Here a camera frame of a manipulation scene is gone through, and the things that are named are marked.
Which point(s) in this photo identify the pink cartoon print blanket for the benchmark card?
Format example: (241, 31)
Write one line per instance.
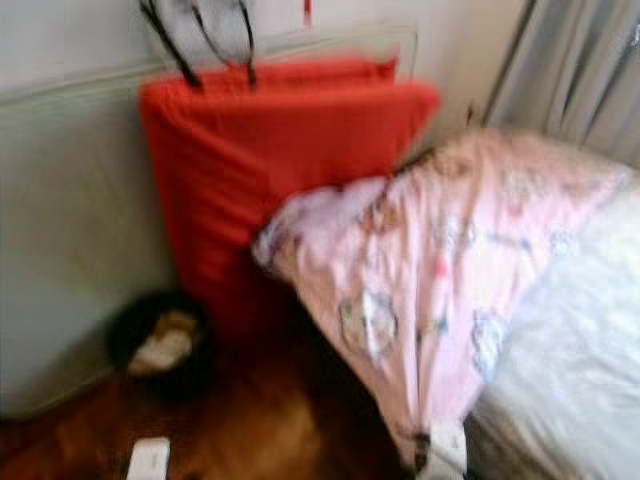
(440, 250)

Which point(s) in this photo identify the beige floral bed sheet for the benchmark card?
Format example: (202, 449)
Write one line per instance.
(570, 380)

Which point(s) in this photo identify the crumpled beige paper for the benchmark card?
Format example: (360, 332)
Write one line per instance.
(165, 348)

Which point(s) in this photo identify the black waste bin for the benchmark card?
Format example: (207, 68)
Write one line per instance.
(130, 315)

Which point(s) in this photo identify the large red cushion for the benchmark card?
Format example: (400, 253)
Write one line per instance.
(240, 170)

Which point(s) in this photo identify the small red cushion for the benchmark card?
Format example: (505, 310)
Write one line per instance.
(340, 70)

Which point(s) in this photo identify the grey curtain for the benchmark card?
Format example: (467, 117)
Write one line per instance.
(580, 70)

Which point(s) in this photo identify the red hanging tassel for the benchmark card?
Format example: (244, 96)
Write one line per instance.
(307, 12)

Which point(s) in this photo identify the dark wall socket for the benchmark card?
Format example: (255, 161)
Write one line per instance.
(468, 113)

